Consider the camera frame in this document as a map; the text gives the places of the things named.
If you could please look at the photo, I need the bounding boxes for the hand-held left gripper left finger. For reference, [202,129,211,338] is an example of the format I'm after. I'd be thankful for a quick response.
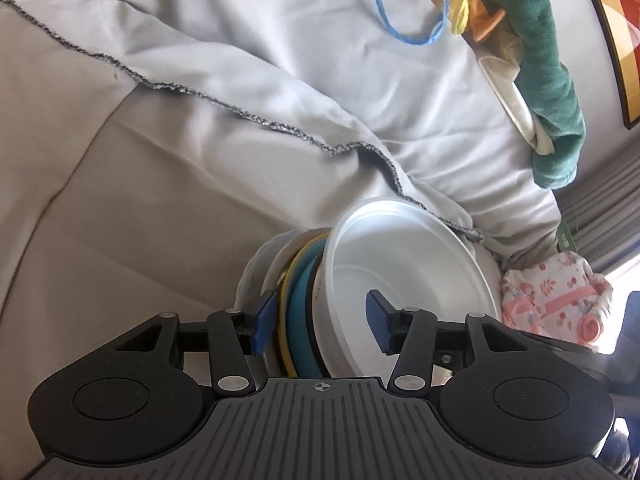
[114,289,279,397]

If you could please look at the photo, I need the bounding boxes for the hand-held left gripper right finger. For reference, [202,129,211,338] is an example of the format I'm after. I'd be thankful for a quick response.
[365,289,532,397]

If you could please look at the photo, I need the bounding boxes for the blue plate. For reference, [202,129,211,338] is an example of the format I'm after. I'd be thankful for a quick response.
[287,252,326,378]

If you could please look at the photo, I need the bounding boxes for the white plate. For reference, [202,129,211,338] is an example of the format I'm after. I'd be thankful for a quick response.
[235,229,332,321]

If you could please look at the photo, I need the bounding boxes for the white bowl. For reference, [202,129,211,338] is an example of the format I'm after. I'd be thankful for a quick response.
[307,197,503,378]

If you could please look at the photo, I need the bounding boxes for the pink floral cloth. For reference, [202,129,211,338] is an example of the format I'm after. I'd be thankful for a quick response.
[500,252,615,357]

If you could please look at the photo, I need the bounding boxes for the dark blue cloth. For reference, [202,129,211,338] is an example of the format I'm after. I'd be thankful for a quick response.
[597,289,640,480]

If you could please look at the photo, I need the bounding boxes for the grey curtain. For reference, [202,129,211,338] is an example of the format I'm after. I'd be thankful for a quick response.
[554,147,640,283]

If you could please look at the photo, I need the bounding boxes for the beige bed sheet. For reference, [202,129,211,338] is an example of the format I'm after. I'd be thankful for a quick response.
[0,0,401,461]

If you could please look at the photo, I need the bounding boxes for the light grey fringed blanket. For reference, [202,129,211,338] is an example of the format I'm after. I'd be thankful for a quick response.
[0,0,563,267]

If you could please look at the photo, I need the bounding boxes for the white cloth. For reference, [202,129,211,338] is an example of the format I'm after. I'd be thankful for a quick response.
[477,30,556,157]

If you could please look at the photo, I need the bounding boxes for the green towel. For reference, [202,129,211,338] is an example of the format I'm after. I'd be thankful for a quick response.
[450,0,587,191]

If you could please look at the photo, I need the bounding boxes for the framed picture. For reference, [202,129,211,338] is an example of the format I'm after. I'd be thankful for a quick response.
[582,0,640,132]

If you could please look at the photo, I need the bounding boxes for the yellow plush toy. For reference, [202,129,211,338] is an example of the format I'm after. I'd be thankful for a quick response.
[405,0,507,44]

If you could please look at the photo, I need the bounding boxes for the blue cord loop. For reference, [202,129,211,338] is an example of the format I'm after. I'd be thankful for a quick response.
[371,0,448,46]

